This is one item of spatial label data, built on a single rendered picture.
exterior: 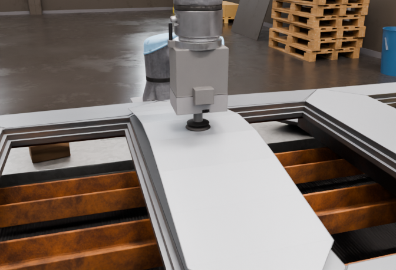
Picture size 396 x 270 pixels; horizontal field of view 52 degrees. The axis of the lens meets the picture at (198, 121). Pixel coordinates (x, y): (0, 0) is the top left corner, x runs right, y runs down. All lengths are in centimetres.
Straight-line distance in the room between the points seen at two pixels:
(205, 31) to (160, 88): 76
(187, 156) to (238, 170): 8
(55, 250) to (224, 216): 39
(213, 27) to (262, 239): 31
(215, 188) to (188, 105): 15
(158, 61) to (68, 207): 62
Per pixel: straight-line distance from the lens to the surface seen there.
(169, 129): 68
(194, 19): 62
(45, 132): 94
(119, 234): 80
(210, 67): 64
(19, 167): 117
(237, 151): 63
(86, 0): 1206
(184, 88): 64
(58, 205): 91
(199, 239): 49
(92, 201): 91
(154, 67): 135
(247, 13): 775
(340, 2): 574
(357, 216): 89
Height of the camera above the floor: 117
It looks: 21 degrees down
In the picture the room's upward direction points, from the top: straight up
